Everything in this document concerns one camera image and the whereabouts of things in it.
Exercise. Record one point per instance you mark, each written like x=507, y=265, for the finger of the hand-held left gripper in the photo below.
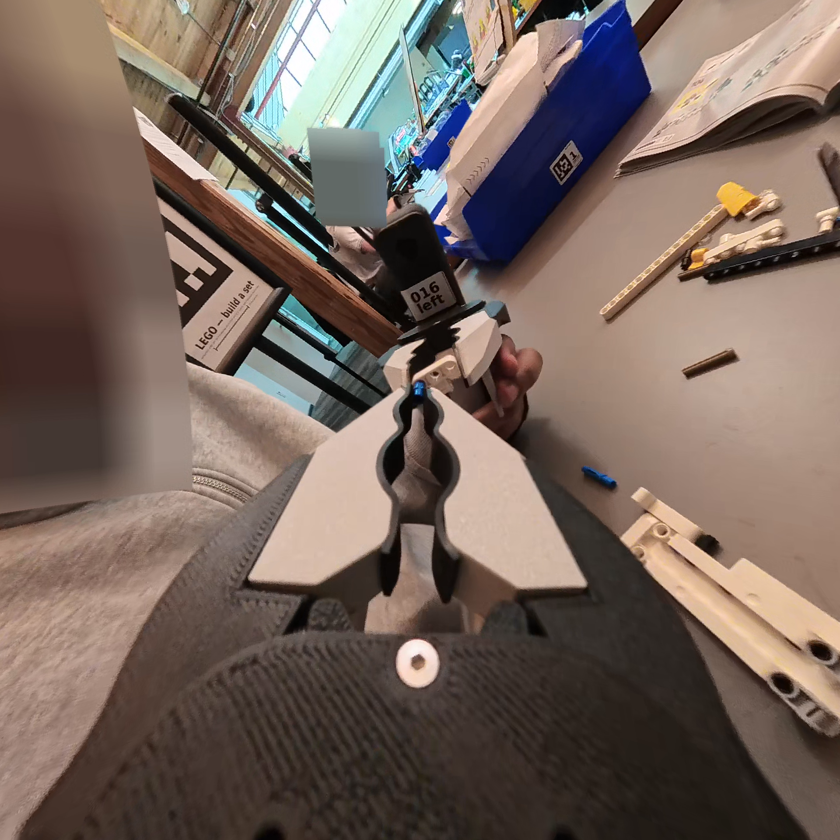
x=480, y=348
x=401, y=367

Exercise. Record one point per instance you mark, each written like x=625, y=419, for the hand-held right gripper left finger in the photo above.
x=315, y=525

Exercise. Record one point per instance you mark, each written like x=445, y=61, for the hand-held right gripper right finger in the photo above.
x=518, y=525

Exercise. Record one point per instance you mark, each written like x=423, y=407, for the blue lego pin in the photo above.
x=420, y=391
x=598, y=477

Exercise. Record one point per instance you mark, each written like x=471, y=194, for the white lego bracket piece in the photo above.
x=443, y=371

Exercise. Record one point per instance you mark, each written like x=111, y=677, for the long white lego beam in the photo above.
x=663, y=266

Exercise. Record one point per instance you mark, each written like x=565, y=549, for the short black lego beam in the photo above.
x=690, y=271

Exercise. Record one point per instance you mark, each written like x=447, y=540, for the tan lego axle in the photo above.
x=709, y=363

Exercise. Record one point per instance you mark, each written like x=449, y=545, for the small yellow lego piece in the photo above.
x=695, y=257

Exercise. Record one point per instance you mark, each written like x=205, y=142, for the white lego connector cluster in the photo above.
x=745, y=241

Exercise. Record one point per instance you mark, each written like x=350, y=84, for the long black lego beam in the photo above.
x=774, y=256

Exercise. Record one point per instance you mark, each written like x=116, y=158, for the small white lego connector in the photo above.
x=764, y=205

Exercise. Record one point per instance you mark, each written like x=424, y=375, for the white lego pin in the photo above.
x=828, y=220

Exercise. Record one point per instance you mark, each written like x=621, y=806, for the person's left hand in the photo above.
x=523, y=374

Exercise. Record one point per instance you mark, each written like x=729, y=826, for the blue plastic bin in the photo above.
x=525, y=197

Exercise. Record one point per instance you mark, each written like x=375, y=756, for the wooden railing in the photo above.
x=282, y=256

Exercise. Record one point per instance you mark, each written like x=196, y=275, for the black and white sign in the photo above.
x=216, y=295

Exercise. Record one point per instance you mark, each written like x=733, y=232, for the person's grey hoodie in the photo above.
x=98, y=590

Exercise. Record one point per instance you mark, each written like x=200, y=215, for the yellow brick separator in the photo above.
x=735, y=199

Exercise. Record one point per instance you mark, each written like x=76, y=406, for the open instruction booklet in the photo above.
x=754, y=85

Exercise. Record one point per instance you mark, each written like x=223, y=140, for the white lego frame assembly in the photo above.
x=741, y=590

